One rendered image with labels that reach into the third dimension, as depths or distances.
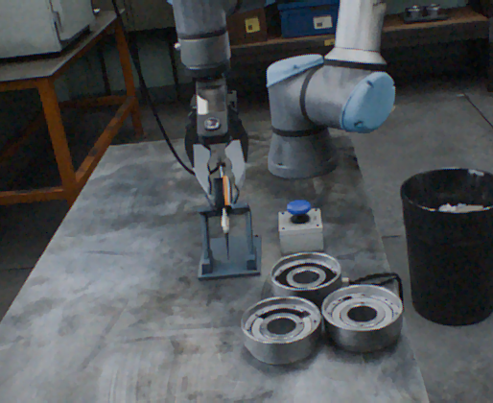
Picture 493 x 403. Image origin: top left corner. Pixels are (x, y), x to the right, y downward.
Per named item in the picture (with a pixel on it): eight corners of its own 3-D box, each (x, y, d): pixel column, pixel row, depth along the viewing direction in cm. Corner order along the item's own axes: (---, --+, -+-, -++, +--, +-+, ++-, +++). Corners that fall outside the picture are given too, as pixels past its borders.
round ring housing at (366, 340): (418, 340, 88) (418, 314, 87) (346, 366, 86) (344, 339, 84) (377, 301, 97) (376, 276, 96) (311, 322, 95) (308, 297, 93)
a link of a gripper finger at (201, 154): (213, 182, 117) (215, 130, 113) (210, 197, 111) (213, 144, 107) (195, 180, 117) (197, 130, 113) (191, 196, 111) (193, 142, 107)
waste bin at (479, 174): (519, 328, 214) (527, 206, 196) (411, 337, 217) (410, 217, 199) (488, 272, 245) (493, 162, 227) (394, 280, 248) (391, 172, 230)
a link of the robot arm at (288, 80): (297, 108, 150) (292, 47, 145) (345, 117, 141) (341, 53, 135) (259, 125, 143) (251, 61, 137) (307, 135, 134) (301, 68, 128)
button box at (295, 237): (324, 251, 112) (322, 225, 110) (281, 254, 113) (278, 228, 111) (321, 228, 119) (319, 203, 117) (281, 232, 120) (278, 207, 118)
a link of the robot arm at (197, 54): (225, 36, 99) (171, 43, 100) (230, 67, 101) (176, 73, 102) (228, 27, 106) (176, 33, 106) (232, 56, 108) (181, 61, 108)
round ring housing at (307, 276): (269, 316, 97) (267, 291, 96) (274, 276, 107) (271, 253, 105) (344, 312, 96) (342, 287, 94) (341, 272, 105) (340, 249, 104)
